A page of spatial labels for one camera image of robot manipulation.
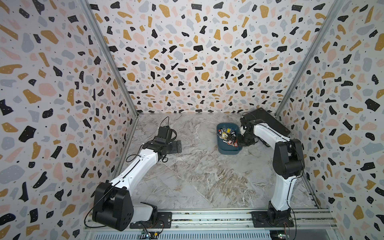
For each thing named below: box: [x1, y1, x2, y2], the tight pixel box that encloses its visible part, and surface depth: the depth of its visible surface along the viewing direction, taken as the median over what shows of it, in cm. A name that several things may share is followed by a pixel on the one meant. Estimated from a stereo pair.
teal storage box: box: [217, 122, 243, 155], surface depth 104 cm
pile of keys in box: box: [217, 127, 238, 148], surface depth 109 cm
